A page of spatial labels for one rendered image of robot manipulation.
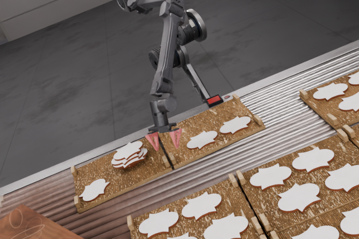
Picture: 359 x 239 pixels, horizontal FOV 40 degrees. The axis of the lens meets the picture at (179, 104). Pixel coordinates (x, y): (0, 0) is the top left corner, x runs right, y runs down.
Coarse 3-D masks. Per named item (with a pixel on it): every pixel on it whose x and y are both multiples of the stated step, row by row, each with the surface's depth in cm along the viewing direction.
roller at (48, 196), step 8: (344, 72) 222; (328, 80) 221; (304, 88) 221; (312, 88) 221; (288, 96) 221; (264, 104) 221; (272, 104) 220; (256, 112) 220; (72, 184) 219; (56, 192) 218; (64, 192) 218; (32, 200) 219; (40, 200) 218; (0, 216) 218
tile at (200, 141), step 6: (204, 132) 213; (210, 132) 211; (216, 132) 209; (192, 138) 212; (198, 138) 210; (204, 138) 208; (210, 138) 206; (192, 144) 207; (198, 144) 206; (204, 144) 204
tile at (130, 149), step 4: (128, 144) 218; (132, 144) 216; (136, 144) 215; (140, 144) 214; (120, 148) 217; (124, 148) 216; (128, 148) 214; (132, 148) 213; (136, 148) 212; (140, 148) 212; (120, 152) 214; (124, 152) 213; (128, 152) 211; (132, 152) 210; (136, 152) 210; (116, 156) 212; (120, 156) 211; (124, 156) 209; (128, 156) 208; (116, 160) 210; (120, 160) 209
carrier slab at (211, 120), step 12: (216, 108) 231; (228, 108) 226; (240, 108) 222; (192, 120) 229; (204, 120) 225; (216, 120) 221; (228, 120) 217; (252, 120) 209; (168, 132) 226; (192, 132) 218; (240, 132) 204; (252, 132) 202; (168, 144) 217; (180, 144) 213; (216, 144) 202; (228, 144) 201; (180, 156) 204; (192, 156) 201
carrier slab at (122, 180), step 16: (144, 144) 225; (96, 160) 228; (144, 160) 212; (160, 160) 207; (80, 176) 220; (96, 176) 214; (112, 176) 210; (128, 176) 205; (144, 176) 200; (80, 192) 207; (112, 192) 198; (80, 208) 196
